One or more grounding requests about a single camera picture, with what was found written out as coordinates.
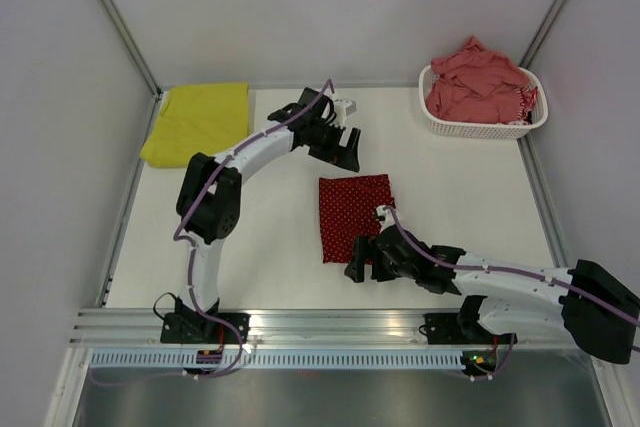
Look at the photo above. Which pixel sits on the white plastic laundry basket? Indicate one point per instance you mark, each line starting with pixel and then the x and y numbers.
pixel 538 114

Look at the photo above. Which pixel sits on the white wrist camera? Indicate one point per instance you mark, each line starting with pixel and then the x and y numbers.
pixel 343 109
pixel 385 213

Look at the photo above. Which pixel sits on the red polka dot garment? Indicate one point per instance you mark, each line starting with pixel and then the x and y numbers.
pixel 347 210

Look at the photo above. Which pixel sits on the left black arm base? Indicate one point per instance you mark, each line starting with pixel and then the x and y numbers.
pixel 183 325

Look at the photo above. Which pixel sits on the aluminium frame post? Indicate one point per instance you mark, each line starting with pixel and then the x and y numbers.
pixel 118 22
pixel 542 32

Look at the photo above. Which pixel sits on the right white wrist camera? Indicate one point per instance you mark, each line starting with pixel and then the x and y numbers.
pixel 385 213

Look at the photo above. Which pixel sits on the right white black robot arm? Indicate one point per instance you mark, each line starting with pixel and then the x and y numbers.
pixel 585 304

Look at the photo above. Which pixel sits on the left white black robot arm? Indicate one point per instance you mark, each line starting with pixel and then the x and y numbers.
pixel 209 201

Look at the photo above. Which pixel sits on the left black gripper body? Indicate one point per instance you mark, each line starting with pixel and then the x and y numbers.
pixel 324 142

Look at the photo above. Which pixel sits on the white slotted cable duct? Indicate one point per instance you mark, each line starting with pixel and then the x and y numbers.
pixel 285 359

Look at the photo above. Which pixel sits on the aluminium mounting rail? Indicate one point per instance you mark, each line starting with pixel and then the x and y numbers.
pixel 139 328

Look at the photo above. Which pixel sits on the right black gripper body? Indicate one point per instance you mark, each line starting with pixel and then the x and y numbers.
pixel 384 269

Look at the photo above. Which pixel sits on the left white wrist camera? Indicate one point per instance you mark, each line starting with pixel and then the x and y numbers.
pixel 343 109

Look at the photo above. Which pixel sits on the yellow-green trousers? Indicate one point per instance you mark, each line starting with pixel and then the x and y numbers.
pixel 197 118

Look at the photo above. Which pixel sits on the pink red garment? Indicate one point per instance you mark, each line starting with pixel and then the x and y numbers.
pixel 480 85

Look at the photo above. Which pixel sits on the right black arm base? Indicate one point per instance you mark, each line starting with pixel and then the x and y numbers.
pixel 451 328

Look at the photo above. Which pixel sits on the right aluminium frame post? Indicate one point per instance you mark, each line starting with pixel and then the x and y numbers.
pixel 542 32

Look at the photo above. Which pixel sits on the left aluminium frame post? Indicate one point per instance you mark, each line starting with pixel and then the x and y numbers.
pixel 118 22

